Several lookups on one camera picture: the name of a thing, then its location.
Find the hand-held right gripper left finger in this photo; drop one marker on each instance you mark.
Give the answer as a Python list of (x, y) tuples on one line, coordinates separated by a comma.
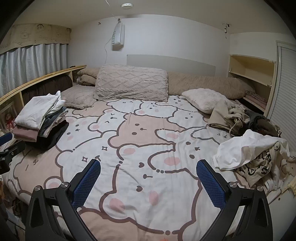
[(85, 185)]

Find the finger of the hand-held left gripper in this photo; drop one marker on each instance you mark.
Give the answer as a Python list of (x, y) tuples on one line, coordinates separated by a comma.
[(14, 150), (5, 139)]

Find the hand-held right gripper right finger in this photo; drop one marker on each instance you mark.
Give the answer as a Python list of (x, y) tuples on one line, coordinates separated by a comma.
[(211, 185)]

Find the white t-shirt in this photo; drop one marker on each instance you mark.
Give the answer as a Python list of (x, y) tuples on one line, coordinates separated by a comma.
[(240, 150)]

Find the stack of folded clothes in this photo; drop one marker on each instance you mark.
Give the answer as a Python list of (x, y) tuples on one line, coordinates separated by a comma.
[(39, 118)]

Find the cream printed garment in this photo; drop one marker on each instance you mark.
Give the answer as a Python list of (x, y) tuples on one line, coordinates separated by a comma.
[(261, 166)]

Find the beige garment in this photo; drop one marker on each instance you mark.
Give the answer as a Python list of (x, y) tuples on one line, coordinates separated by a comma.
[(222, 115)]

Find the bear printed bed sheet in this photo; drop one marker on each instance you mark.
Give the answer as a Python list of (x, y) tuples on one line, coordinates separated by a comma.
[(138, 139)]

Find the wooden headboard shelf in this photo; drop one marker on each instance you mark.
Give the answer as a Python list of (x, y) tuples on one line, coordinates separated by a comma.
[(44, 77)]

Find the dark grey garment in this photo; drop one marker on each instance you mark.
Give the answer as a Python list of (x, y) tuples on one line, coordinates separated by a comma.
[(261, 122)]

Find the grey curtain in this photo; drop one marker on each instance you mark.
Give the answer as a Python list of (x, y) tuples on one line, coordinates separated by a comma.
[(30, 62)]

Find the small textured beige pillow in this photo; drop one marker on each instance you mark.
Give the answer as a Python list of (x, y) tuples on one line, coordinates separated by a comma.
[(77, 97)]

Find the white fluffy pillow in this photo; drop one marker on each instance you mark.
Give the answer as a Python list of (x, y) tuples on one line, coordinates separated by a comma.
[(203, 99)]

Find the folded pink cloth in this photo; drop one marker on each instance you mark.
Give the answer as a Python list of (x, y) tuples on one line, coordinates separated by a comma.
[(255, 97)]

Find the long beige bolster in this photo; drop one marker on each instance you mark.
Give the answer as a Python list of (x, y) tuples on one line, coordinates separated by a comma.
[(208, 84)]

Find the beige printed curtain valance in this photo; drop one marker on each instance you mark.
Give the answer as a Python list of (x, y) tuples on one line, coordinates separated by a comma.
[(37, 33)]

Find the large textured beige pillow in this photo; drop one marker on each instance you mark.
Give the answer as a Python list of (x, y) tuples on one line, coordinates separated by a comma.
[(131, 83)]

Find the white slatted door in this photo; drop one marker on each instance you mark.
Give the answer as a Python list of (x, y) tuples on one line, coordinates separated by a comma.
[(283, 92)]

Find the cream cabinet shelf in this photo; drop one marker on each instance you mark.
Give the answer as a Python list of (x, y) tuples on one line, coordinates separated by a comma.
[(249, 69)]

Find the grey headboard panel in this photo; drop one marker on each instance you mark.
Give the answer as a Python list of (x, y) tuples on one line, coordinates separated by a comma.
[(171, 63)]

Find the round ceiling lamp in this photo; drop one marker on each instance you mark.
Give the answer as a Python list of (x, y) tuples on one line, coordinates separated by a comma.
[(126, 5)]

